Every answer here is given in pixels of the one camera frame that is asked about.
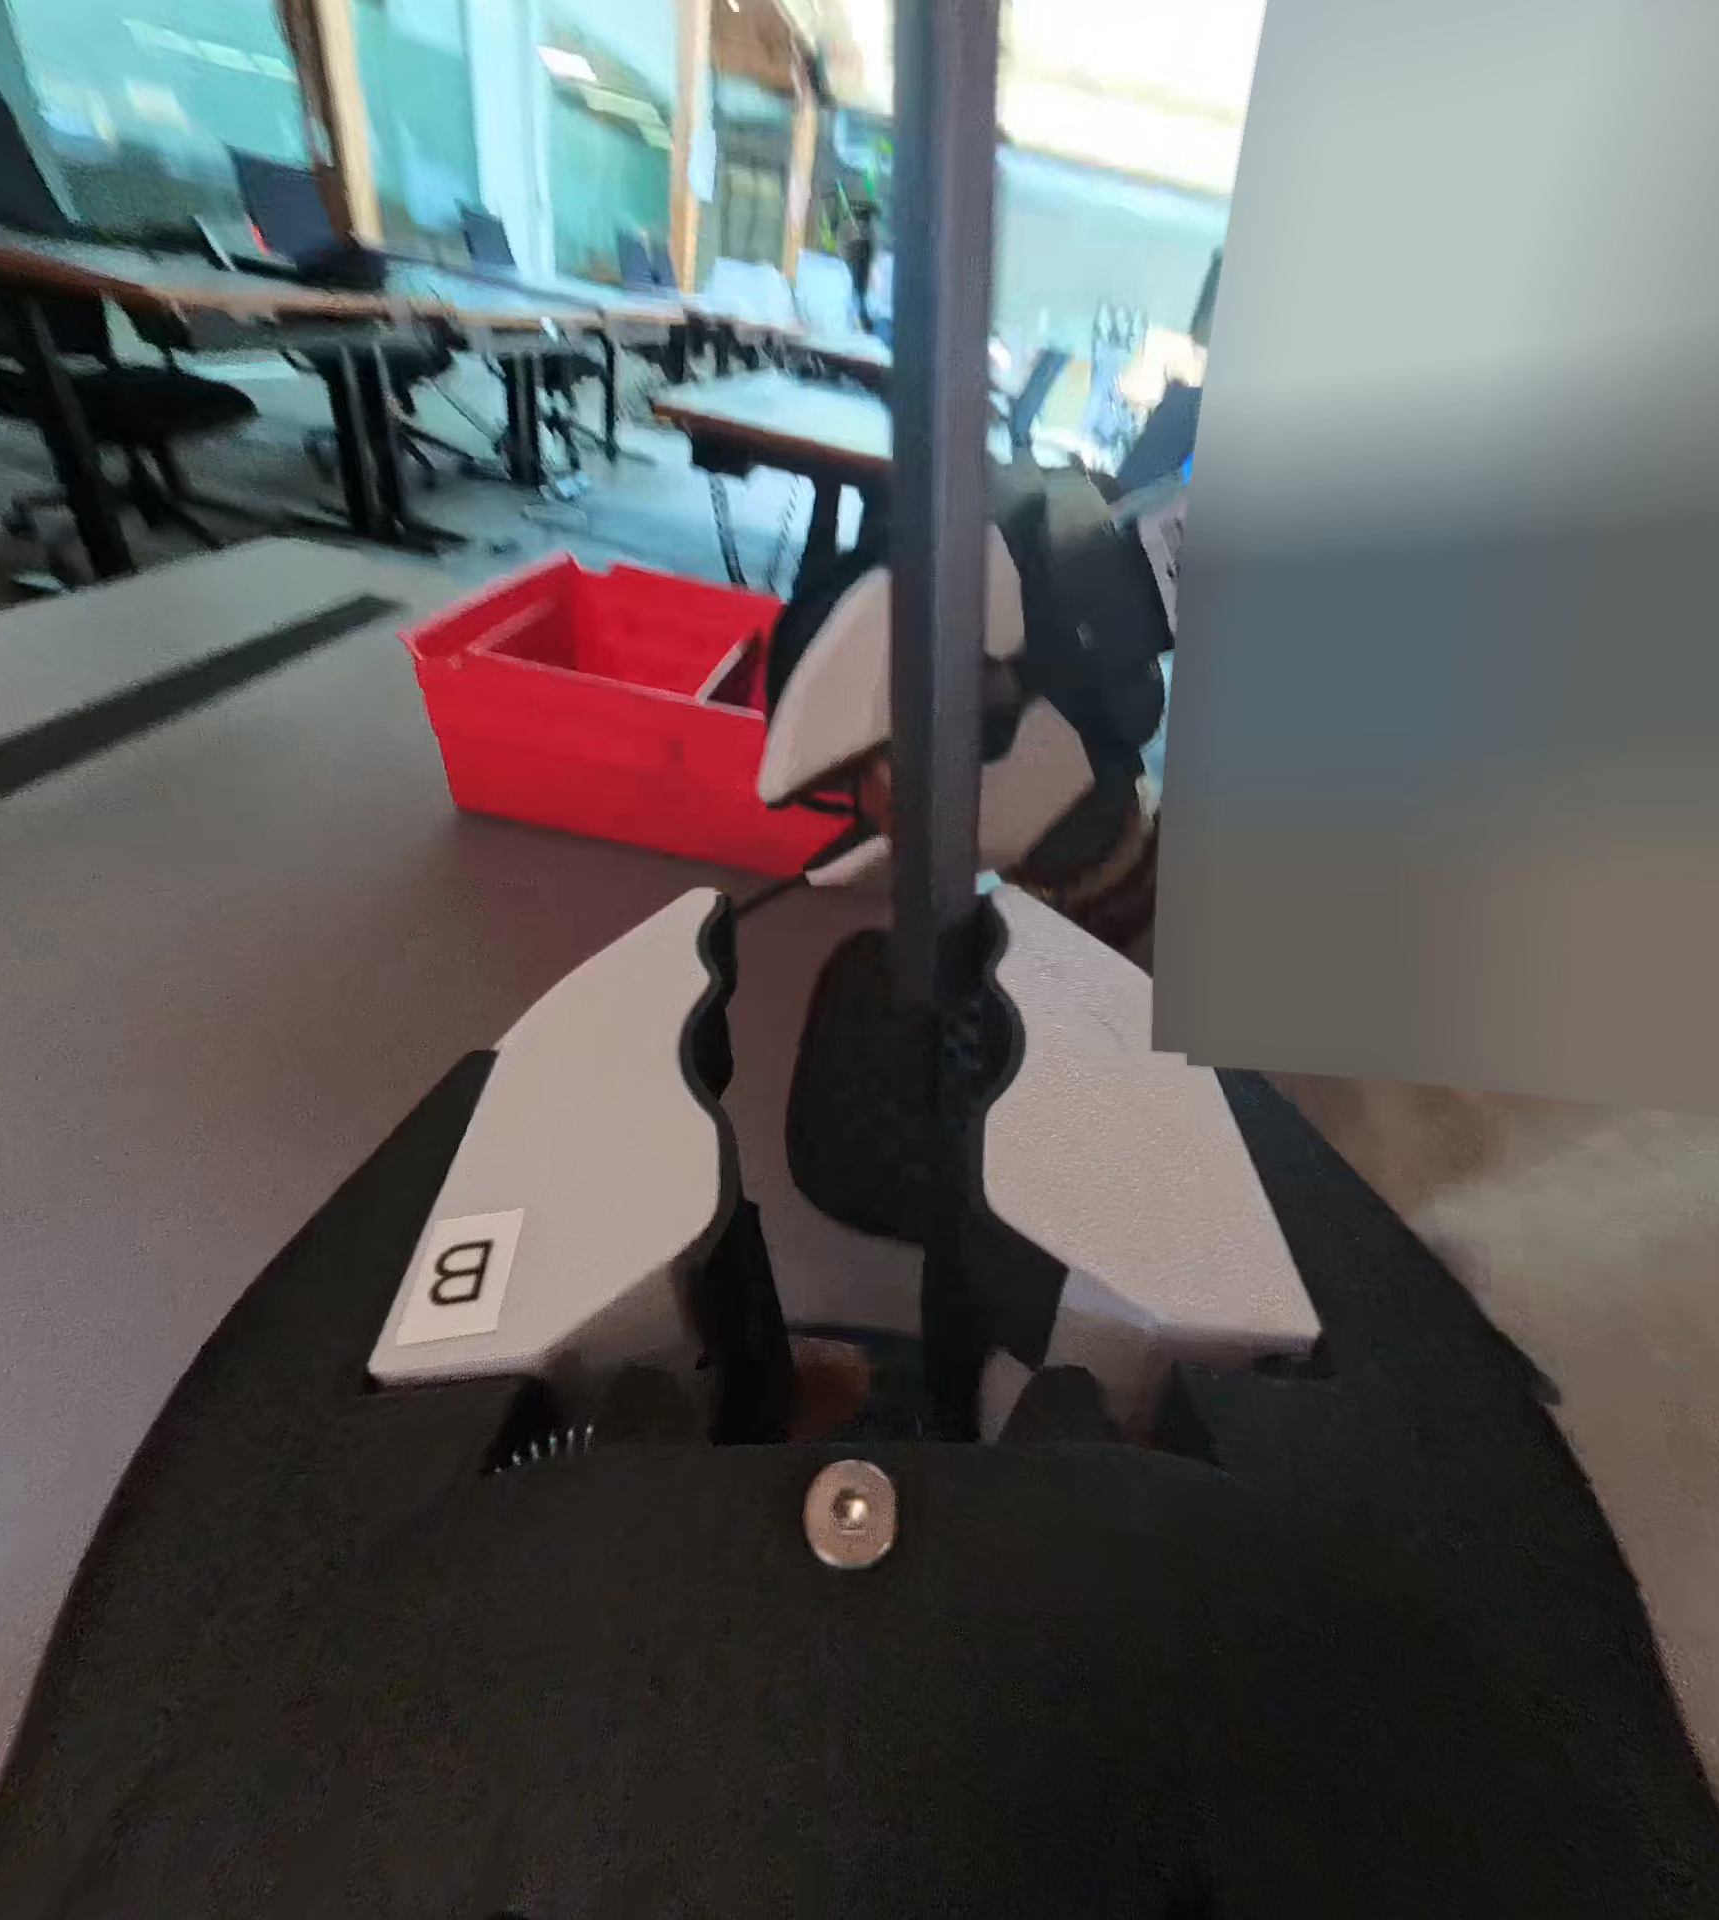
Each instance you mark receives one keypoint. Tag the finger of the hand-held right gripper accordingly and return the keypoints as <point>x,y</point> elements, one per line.
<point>1034,791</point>
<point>835,690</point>

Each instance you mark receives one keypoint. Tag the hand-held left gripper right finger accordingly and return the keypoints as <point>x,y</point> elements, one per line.
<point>1148,1198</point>

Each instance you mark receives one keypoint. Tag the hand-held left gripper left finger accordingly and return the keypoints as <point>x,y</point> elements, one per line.
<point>588,1111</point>

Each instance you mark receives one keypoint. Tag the black stand with round base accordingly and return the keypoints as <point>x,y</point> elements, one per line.
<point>943,450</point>

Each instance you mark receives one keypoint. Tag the person's right hand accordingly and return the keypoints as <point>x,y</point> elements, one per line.
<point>1097,881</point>

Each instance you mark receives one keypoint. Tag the red plastic bin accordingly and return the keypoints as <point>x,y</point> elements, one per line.
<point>569,749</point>

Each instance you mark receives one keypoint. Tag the small wooden desk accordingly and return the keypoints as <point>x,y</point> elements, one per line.
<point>783,415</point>

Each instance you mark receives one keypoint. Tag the black tape strip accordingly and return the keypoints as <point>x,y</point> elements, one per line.
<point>122,706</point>

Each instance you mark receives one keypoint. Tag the dark laptop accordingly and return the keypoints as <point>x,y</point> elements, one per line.
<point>288,205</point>

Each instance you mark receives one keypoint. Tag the black office chair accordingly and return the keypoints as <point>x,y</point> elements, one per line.
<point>151,403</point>

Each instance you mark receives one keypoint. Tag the long wooden desk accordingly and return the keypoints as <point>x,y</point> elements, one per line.
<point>122,285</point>

